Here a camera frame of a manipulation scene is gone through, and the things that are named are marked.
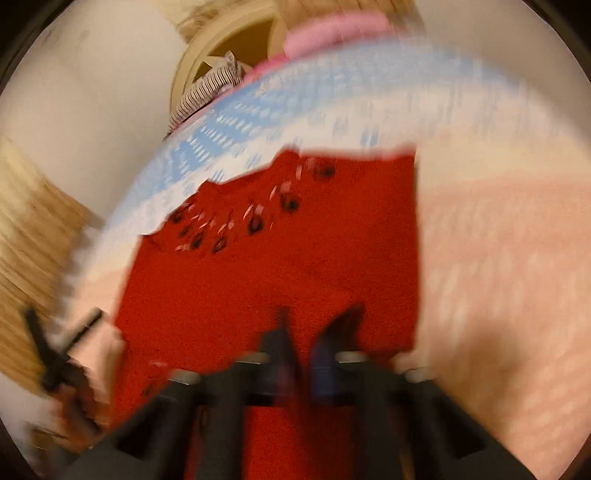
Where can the blue pink dotted bedsheet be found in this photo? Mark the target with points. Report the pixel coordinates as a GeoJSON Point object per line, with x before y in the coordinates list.
{"type": "Point", "coordinates": [504, 210]}

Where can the pink pillow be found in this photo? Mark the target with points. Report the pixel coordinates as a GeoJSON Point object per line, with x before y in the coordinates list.
{"type": "Point", "coordinates": [324, 32]}

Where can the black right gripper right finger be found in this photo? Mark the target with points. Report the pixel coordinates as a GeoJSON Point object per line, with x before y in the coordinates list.
{"type": "Point", "coordinates": [339, 367]}

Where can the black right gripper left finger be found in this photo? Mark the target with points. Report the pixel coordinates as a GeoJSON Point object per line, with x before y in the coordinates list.
{"type": "Point", "coordinates": [275, 375]}

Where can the grey striped pillow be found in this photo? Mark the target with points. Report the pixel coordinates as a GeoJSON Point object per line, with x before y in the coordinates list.
{"type": "Point", "coordinates": [226, 73]}

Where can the red knitted sweater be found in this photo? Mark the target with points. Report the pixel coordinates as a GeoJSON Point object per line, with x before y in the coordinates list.
{"type": "Point", "coordinates": [322, 236]}

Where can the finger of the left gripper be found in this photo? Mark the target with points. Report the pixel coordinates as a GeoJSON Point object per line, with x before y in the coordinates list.
{"type": "Point", "coordinates": [95, 315]}
{"type": "Point", "coordinates": [46, 354]}

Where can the beige patterned window curtain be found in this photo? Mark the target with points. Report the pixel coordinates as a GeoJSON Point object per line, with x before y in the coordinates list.
{"type": "Point", "coordinates": [188, 17]}

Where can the beige side curtain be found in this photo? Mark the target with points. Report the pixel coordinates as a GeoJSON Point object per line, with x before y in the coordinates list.
{"type": "Point", "coordinates": [40, 228]}

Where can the cream wooden headboard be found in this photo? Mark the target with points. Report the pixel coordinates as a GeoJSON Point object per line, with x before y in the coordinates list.
{"type": "Point", "coordinates": [253, 32]}

